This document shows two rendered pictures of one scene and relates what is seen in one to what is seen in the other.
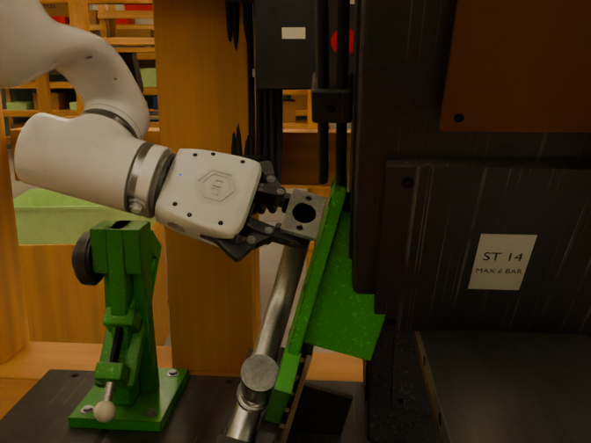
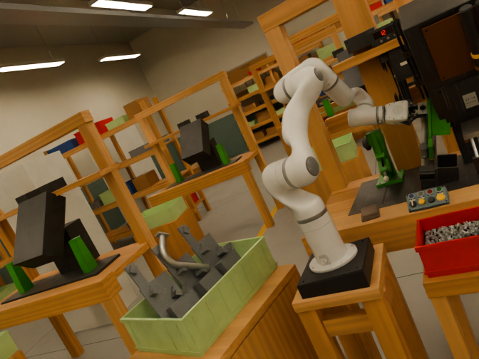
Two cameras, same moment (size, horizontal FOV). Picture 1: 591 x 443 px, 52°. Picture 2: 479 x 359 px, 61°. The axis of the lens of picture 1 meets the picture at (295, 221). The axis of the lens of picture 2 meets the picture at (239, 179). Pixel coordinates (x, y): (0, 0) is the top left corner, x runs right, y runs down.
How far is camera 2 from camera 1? 1.32 m
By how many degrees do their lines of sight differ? 26
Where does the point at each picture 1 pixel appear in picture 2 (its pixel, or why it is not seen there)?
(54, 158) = (357, 117)
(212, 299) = (404, 146)
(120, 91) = (365, 97)
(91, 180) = (368, 120)
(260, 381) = (424, 147)
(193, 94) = (378, 89)
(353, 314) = (441, 125)
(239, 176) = (403, 105)
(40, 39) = (351, 94)
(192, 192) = (392, 113)
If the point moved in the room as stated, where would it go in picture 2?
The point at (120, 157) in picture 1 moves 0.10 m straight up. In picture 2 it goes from (373, 112) to (365, 91)
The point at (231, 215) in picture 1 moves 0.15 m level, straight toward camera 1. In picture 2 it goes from (404, 115) to (408, 120)
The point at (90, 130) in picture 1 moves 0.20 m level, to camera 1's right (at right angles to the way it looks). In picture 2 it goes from (363, 108) to (407, 91)
